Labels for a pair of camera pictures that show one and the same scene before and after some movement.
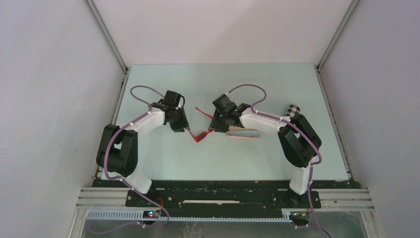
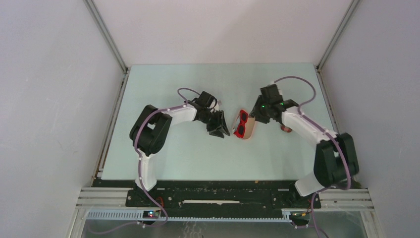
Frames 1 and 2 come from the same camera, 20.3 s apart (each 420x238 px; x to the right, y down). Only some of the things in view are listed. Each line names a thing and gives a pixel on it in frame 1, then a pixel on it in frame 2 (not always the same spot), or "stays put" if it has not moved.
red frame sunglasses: [201, 136] → [241, 128]
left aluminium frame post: [116, 51] stays put
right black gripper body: [220, 122] → [260, 110]
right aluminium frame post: [317, 67] stays put
